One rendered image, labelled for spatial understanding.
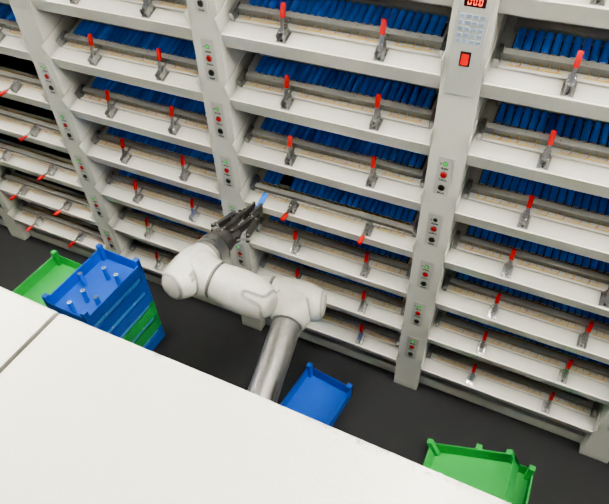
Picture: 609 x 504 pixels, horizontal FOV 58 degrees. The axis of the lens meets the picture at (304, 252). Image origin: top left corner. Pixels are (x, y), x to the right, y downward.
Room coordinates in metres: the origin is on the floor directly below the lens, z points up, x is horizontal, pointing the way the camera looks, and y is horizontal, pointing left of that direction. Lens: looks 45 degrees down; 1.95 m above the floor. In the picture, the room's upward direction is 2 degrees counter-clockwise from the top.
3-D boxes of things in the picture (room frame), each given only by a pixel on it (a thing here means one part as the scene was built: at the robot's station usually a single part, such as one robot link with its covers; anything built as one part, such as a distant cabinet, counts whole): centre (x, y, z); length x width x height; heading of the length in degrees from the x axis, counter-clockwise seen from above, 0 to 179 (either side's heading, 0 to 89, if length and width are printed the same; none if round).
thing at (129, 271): (1.39, 0.78, 0.44); 0.30 x 0.20 x 0.08; 151
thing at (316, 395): (1.07, 0.00, 0.04); 0.30 x 0.20 x 0.08; 146
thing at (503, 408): (1.44, -0.12, 0.03); 2.19 x 0.16 x 0.05; 63
